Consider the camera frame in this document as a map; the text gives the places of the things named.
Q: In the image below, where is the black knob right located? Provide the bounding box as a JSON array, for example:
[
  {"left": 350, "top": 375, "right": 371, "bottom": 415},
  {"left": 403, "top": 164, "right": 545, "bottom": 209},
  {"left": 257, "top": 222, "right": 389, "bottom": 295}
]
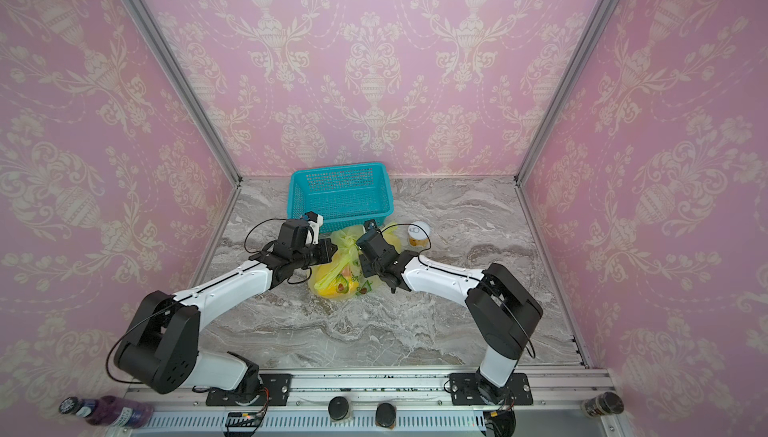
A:
[{"left": 375, "top": 402, "right": 397, "bottom": 429}]

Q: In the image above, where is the black knob left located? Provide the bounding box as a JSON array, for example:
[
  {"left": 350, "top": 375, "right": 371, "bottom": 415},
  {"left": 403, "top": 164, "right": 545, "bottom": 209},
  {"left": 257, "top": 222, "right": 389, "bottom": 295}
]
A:
[{"left": 327, "top": 396, "right": 351, "bottom": 422}]

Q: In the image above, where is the black knob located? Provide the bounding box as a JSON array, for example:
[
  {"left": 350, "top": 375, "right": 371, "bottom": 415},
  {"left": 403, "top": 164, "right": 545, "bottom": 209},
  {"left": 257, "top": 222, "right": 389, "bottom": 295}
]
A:
[
  {"left": 327, "top": 396, "right": 351, "bottom": 422},
  {"left": 375, "top": 402, "right": 397, "bottom": 429}
]

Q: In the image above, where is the corner aluminium post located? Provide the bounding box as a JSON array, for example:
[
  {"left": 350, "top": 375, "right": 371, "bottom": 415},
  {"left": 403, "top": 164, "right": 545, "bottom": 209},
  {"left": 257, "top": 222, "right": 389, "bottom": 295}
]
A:
[
  {"left": 516, "top": 0, "right": 619, "bottom": 188},
  {"left": 121, "top": 0, "right": 243, "bottom": 187}
]

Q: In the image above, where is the small orange-print tin can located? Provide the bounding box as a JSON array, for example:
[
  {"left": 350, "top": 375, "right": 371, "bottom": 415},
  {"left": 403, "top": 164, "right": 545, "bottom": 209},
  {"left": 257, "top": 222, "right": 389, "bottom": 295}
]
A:
[{"left": 407, "top": 221, "right": 431, "bottom": 249}]

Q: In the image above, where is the right corner aluminium post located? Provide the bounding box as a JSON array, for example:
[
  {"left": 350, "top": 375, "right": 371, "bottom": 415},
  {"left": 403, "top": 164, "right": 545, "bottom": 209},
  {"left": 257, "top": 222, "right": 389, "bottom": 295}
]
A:
[{"left": 516, "top": 0, "right": 619, "bottom": 188}]

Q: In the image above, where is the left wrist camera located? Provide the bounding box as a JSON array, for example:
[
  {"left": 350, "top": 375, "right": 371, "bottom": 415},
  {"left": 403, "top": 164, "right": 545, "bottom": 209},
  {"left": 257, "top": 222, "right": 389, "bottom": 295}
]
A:
[{"left": 301, "top": 212, "right": 324, "bottom": 245}]

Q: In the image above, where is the yellow plastic bag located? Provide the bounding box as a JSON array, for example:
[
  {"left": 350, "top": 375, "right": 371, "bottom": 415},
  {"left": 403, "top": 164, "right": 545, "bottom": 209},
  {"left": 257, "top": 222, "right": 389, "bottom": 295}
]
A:
[{"left": 308, "top": 225, "right": 383, "bottom": 300}]

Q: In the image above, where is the teal plastic basket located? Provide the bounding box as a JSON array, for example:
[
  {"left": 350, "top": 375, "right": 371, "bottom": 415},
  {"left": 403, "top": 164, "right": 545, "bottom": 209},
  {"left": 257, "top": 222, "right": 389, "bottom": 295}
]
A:
[{"left": 286, "top": 162, "right": 394, "bottom": 233}]

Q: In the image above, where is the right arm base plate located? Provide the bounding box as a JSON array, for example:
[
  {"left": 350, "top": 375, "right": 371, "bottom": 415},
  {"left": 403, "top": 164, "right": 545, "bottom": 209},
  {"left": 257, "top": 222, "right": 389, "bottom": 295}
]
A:
[{"left": 444, "top": 371, "right": 533, "bottom": 407}]

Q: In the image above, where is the purple bottle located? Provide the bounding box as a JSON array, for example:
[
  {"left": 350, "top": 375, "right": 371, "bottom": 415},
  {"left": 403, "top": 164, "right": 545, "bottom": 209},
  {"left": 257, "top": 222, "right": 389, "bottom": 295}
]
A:
[{"left": 58, "top": 395, "right": 154, "bottom": 429}]

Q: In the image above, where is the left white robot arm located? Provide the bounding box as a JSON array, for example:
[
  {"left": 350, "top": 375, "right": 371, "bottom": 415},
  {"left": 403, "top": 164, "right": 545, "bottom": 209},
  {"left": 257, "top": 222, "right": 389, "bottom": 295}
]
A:
[{"left": 111, "top": 212, "right": 337, "bottom": 405}]

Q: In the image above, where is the left corner aluminium post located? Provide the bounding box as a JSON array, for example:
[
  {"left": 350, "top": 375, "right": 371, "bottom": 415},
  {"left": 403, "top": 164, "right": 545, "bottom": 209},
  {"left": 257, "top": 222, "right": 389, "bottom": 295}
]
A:
[{"left": 121, "top": 0, "right": 243, "bottom": 187}]

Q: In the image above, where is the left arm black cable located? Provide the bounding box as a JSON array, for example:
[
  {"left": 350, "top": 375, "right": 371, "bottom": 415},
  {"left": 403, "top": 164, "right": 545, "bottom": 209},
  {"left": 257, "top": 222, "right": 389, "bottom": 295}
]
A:
[{"left": 105, "top": 217, "right": 314, "bottom": 385}]

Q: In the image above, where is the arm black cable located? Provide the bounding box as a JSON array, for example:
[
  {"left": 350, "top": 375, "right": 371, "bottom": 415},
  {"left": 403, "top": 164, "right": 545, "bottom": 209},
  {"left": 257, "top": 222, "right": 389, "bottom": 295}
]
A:
[
  {"left": 105, "top": 217, "right": 314, "bottom": 385},
  {"left": 379, "top": 222, "right": 537, "bottom": 360}
]

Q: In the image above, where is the aluminium front rail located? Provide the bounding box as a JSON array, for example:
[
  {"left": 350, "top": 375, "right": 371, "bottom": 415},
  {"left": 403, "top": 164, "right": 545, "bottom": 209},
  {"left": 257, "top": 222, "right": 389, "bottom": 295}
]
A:
[{"left": 125, "top": 367, "right": 630, "bottom": 436}]

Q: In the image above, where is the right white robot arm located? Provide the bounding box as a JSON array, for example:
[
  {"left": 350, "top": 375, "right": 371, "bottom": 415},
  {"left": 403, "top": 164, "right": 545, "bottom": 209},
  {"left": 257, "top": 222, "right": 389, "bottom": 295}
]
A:
[{"left": 356, "top": 220, "right": 543, "bottom": 405}]

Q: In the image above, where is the dark jar right corner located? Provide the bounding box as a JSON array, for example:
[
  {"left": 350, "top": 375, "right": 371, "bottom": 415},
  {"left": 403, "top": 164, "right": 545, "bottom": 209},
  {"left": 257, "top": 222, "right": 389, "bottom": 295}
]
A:
[{"left": 581, "top": 391, "right": 625, "bottom": 418}]

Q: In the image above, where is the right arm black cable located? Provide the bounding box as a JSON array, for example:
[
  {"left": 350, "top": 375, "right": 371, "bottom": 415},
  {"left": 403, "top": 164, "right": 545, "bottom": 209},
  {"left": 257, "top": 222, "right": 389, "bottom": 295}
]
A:
[{"left": 379, "top": 222, "right": 537, "bottom": 360}]

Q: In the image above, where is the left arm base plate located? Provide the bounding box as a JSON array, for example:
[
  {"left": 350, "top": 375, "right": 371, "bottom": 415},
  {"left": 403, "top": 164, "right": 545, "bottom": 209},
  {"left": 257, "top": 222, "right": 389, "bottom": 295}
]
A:
[{"left": 205, "top": 372, "right": 293, "bottom": 408}]

